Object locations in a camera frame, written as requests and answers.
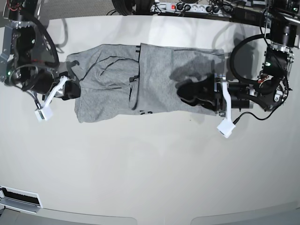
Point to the white slotted bracket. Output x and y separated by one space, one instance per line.
20 200

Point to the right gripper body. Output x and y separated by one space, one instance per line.
42 81

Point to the white power strip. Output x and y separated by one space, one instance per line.
220 8

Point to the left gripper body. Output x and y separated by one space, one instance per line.
234 88

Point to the black wheel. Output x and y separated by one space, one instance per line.
132 7

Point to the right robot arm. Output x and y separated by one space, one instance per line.
29 59

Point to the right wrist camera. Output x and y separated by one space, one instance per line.
44 113

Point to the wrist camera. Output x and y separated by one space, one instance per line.
44 113
226 127

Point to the grey t-shirt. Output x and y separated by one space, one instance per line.
138 79

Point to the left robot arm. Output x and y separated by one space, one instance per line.
278 25

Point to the black power adapter box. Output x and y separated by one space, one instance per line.
246 16

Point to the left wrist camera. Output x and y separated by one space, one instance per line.
226 127

